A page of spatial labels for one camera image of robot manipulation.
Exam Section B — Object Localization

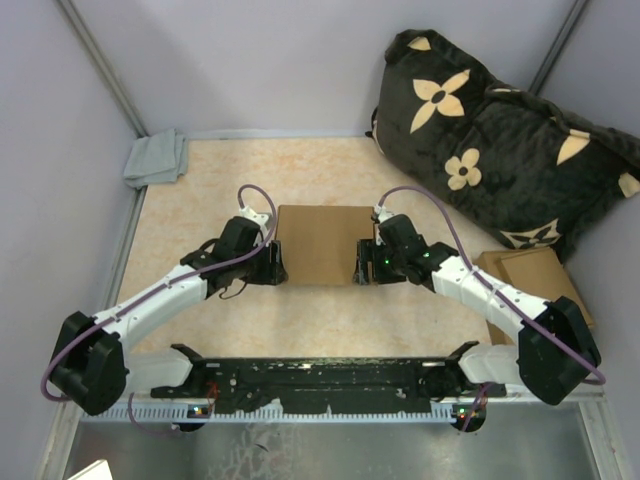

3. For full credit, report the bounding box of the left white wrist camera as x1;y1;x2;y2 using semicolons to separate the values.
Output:
239;206;272;236

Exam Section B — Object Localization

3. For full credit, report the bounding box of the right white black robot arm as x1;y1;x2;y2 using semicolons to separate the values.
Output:
354;207;601;405

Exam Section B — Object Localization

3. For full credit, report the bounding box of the folded grey cloth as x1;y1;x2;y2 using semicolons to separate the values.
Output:
123;129;188;189

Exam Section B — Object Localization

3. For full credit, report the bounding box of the aluminium front rail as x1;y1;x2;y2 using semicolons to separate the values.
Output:
50;345;601;416

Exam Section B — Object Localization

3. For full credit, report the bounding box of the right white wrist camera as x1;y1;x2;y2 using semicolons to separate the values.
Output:
371;204;396;230

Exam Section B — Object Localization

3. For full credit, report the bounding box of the upper folded cardboard box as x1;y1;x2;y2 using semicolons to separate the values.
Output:
496;247;595;329

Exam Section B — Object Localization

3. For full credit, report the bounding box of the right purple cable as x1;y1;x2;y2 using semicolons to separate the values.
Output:
374;185;606;432

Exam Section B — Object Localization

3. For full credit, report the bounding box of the white paper corner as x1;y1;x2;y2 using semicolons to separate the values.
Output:
68;459;113;480

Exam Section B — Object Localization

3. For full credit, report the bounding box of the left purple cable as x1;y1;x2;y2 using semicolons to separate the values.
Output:
39;184;279;437

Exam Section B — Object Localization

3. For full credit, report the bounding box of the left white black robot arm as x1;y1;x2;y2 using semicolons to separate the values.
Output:
41;209;287;415

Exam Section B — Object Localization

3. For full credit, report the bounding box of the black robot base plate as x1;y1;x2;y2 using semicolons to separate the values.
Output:
151;343;506;419

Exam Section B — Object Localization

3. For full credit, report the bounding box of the brown cardboard box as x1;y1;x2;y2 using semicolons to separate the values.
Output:
276;205;374;287

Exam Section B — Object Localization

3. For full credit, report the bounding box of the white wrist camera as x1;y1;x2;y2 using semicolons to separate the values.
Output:
371;204;396;230
239;206;272;236

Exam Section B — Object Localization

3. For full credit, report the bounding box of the purple cable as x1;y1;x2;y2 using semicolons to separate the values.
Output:
374;185;606;432
39;184;279;437

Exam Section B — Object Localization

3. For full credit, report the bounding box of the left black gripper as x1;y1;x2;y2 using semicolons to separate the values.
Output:
234;240;288;286

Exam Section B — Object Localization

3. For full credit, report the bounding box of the black plush flower-pattern bag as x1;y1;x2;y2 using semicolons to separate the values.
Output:
371;29;639;259

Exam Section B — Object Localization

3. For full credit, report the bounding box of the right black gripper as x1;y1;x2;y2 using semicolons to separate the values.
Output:
352;239;406;286

